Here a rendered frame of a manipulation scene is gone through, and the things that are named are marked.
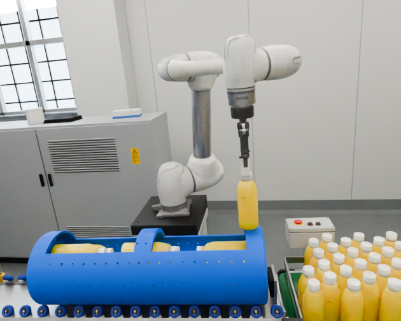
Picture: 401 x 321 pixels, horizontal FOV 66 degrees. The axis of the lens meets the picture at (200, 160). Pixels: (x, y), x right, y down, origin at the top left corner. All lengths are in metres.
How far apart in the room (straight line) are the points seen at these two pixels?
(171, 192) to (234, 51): 0.91
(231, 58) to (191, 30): 2.83
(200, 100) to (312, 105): 2.37
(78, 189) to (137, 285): 2.00
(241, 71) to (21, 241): 3.16
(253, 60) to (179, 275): 0.75
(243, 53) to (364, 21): 2.99
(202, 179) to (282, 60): 0.88
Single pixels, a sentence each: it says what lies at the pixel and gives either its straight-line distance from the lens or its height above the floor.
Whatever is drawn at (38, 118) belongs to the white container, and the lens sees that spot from 3.35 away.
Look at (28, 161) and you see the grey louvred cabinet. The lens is 3.27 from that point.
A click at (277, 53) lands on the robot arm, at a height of 1.85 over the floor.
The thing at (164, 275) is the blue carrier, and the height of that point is 1.14.
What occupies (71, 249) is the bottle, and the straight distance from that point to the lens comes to 1.35.
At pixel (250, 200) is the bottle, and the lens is 1.09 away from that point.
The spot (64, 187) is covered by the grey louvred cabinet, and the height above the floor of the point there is 0.87.
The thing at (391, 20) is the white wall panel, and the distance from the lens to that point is 3.97.
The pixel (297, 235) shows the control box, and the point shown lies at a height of 1.06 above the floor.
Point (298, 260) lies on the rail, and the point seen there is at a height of 0.96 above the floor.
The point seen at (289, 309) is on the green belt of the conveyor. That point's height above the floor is 0.90.
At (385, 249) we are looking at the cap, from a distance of 1.40.
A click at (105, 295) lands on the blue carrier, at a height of 1.07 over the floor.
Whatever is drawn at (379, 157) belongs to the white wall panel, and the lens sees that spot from 4.11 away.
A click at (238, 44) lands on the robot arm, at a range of 0.97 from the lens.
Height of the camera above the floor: 1.82
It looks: 16 degrees down
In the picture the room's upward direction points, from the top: 5 degrees counter-clockwise
